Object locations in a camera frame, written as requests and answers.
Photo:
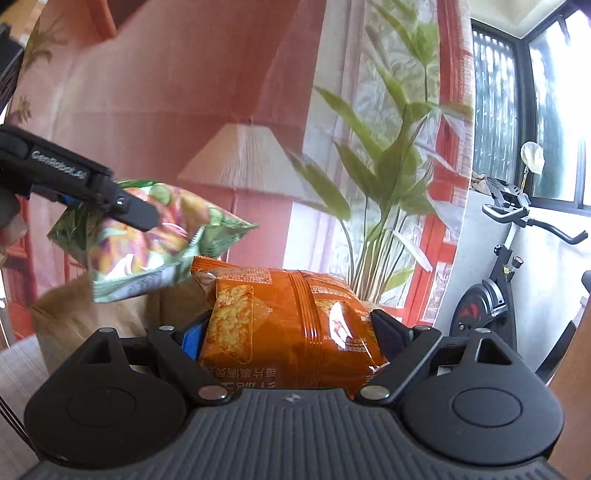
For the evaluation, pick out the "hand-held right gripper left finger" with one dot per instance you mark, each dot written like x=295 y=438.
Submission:
x=191 y=339

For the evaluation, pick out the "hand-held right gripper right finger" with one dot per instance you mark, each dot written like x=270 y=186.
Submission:
x=390 y=332

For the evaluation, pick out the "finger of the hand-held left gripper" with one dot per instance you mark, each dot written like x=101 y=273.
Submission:
x=92 y=182
x=62 y=199

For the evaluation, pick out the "cardboard box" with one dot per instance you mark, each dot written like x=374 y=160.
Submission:
x=115 y=316

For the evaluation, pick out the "green snack packet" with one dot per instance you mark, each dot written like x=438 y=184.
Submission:
x=138 y=258

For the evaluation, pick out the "orange snack packet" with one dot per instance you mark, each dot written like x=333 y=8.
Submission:
x=286 y=323

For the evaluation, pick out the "black exercise bike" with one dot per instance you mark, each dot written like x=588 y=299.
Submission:
x=480 y=304

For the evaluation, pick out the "printed backdrop cloth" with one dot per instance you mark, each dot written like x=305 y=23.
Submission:
x=184 y=92

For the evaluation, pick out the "white net on stick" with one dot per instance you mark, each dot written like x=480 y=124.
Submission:
x=533 y=156

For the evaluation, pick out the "black framed window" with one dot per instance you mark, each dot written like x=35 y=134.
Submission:
x=554 y=115

